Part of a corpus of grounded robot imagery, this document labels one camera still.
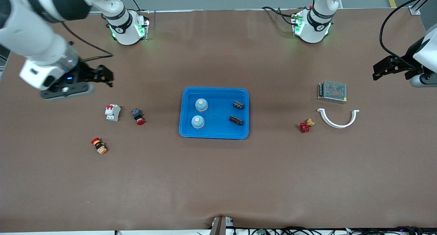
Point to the metal mesh power supply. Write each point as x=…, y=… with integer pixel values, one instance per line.
x=333, y=91

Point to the red mushroom button black body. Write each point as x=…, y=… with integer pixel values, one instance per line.
x=138, y=116

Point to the aluminium frame profile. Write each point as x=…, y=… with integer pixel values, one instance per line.
x=418, y=8

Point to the small black electrolytic capacitor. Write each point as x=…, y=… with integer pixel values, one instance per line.
x=238, y=105

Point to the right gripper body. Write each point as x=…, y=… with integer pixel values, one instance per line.
x=83, y=73

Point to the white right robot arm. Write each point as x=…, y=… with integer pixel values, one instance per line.
x=30, y=33

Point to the white circuit breaker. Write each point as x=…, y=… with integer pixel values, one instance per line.
x=112, y=113

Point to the blue desk bell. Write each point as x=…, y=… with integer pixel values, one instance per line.
x=201, y=104
x=198, y=121

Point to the large brown electrolytic capacitor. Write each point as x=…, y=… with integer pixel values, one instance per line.
x=236, y=119

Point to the blue plastic tray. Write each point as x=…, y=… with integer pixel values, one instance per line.
x=218, y=129

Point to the red yellow push button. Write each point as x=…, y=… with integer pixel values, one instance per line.
x=99, y=145

